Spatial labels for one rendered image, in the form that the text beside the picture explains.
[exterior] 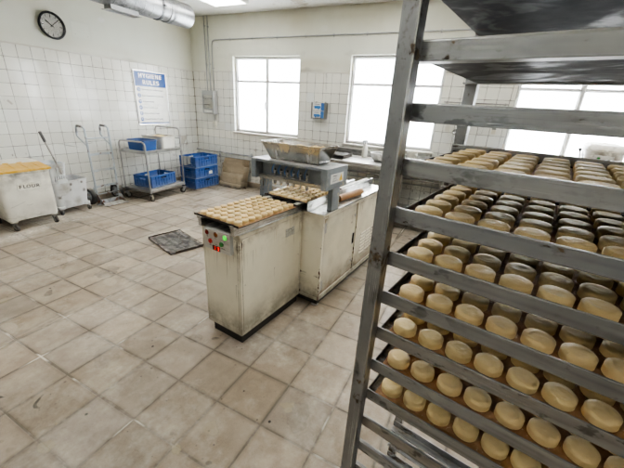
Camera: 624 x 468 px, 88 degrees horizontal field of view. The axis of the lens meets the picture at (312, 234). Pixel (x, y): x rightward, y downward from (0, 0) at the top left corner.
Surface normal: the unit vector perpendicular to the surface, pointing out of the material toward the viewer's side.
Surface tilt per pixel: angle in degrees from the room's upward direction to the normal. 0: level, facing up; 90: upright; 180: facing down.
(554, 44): 90
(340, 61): 90
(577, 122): 90
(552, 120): 90
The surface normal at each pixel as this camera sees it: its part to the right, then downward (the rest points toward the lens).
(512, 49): -0.60, 0.26
